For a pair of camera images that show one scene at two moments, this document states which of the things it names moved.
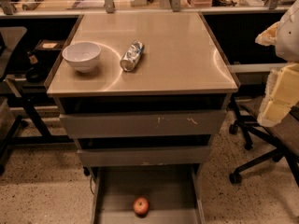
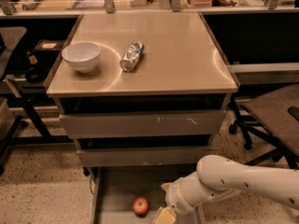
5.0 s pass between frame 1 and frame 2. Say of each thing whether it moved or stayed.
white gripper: moved
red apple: stayed
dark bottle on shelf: stayed
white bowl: stayed
